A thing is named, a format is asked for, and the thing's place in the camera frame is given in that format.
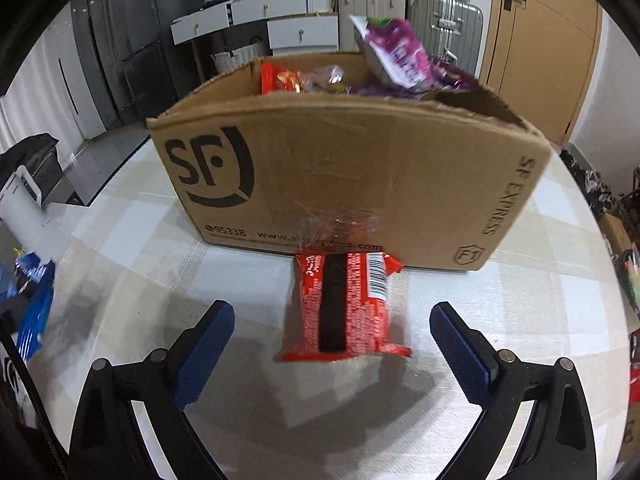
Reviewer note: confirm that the silver suitcase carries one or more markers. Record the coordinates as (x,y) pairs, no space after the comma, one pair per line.
(450,25)

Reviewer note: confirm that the blue snack packet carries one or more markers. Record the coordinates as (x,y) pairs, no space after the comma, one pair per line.
(36,310)

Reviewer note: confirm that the grey wardrobe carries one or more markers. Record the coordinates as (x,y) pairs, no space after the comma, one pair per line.
(130,60)

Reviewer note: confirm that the brown cardboard box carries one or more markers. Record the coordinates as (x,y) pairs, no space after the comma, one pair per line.
(350,170)

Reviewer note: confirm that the wooden door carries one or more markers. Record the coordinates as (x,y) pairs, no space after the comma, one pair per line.
(540,60)

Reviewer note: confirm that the clear packet of orange snacks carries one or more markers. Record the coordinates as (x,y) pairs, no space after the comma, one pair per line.
(322,79)

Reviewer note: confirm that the small cardboard box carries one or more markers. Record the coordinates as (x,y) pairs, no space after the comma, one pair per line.
(616,235)

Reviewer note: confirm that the white drawer cabinet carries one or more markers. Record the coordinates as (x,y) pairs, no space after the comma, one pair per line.
(300,30)

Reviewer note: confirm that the white plastic stool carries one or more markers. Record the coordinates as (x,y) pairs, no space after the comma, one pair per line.
(22,210)

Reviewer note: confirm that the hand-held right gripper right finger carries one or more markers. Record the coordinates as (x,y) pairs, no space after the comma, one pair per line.
(460,352)

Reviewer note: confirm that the checked tablecloth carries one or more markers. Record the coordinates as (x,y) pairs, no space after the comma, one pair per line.
(150,270)

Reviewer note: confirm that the purple snack packet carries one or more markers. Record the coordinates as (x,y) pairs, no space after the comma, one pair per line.
(400,55)

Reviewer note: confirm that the beige suitcase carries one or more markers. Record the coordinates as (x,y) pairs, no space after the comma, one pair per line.
(375,5)

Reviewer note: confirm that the black bag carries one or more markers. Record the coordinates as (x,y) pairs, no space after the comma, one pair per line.
(30,152)

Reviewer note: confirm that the red snack packet with barcode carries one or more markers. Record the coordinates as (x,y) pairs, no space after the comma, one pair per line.
(360,310)

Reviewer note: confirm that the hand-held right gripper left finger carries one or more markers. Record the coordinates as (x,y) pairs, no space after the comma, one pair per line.
(205,347)

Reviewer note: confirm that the pile of dark shoes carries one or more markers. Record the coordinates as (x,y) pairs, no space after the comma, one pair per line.
(595,185)

